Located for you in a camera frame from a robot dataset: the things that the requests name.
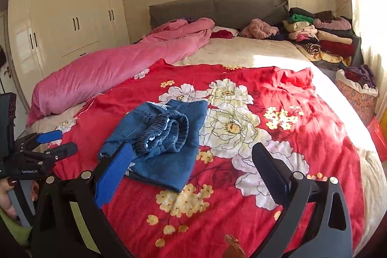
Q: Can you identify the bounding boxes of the grey padded headboard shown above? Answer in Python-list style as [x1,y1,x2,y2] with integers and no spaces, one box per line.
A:
[149,0,289,29]

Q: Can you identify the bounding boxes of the left hand painted nails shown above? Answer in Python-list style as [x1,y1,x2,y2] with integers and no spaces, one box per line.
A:
[0,176,39,221]

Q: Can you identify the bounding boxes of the pile of folded clothes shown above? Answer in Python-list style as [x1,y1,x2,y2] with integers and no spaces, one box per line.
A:
[272,7,363,71]

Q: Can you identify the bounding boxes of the pink fuzzy garment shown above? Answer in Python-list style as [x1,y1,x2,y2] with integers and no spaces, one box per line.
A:
[241,18,279,40]

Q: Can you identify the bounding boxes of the blue denim pants lace hem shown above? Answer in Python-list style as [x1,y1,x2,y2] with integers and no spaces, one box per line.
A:
[98,99,208,192]

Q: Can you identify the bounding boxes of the yellow box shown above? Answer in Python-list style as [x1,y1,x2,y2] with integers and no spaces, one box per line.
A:
[379,116,387,138]

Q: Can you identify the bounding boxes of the floral laundry basket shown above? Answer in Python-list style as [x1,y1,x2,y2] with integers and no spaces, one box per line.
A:
[335,64,379,126]

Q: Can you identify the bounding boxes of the red bag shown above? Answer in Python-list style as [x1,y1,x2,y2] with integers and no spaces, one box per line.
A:
[367,117,387,162]

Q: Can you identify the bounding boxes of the right hand painted nail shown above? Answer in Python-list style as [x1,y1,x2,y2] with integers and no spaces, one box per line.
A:
[222,234,247,258]

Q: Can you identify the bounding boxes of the pink quilt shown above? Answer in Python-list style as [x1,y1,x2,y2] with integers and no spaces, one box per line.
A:
[27,18,215,126]

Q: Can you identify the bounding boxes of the cream wardrobe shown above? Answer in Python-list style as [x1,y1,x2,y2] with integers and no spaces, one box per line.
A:
[8,0,130,102]

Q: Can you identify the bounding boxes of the cream bed sheet mattress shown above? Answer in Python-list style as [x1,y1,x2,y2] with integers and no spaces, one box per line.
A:
[29,37,386,253]

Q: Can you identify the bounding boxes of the green sleeve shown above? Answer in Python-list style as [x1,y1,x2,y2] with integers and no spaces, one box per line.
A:
[0,209,32,247]

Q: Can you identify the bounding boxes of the red floral blanket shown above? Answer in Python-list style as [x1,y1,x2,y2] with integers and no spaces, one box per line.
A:
[54,61,365,257]

